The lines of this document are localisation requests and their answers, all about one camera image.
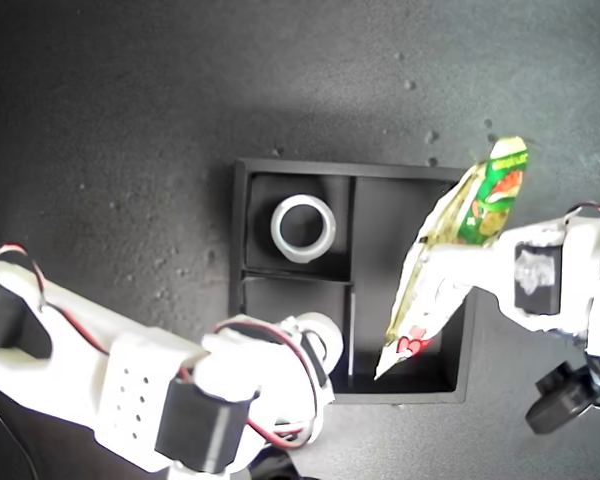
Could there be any white tape roll green core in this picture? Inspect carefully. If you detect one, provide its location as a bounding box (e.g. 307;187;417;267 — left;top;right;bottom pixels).
299;310;344;374

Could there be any printed green red snack bar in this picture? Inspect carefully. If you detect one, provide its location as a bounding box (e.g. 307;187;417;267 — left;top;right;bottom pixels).
373;136;532;382

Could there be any large white tape roll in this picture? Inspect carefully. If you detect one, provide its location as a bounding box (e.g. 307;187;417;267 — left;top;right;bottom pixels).
270;194;338;265

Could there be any black tray with wells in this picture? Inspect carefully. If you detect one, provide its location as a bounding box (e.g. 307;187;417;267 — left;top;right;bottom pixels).
228;158;477;407

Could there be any red gripper servo wire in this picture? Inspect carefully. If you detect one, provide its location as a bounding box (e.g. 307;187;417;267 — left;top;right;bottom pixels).
213;321;318;452
564;200;600;219

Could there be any red forearm servo wire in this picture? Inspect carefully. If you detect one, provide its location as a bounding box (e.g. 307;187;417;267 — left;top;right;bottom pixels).
0;243;113;358

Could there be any thin black cable white connector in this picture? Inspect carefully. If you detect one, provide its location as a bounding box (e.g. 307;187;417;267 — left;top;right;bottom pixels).
0;384;37;480

